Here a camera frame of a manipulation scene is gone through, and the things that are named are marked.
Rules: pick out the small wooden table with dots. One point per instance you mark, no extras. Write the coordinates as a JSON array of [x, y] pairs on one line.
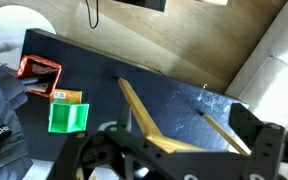
[[153, 134]]

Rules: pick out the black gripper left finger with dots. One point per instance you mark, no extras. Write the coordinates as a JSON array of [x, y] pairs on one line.
[[112, 153]]

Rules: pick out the black floor mat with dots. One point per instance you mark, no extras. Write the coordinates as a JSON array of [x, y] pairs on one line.
[[107, 84]]

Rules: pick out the green plastic lunch box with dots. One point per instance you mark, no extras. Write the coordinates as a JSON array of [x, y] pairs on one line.
[[67, 117]]

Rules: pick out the orange cardboard box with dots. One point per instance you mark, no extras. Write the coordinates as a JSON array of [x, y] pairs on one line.
[[72, 96]]

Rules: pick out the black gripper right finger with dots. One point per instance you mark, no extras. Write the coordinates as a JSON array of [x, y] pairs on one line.
[[267, 141]]

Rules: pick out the light grey sofa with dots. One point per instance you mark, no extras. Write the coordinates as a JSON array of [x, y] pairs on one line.
[[262, 82]]

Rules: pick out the red open box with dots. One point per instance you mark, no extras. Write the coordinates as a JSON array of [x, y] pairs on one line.
[[39, 75]]

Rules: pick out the grey quilted jacket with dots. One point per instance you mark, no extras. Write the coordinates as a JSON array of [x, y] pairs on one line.
[[14, 158]]

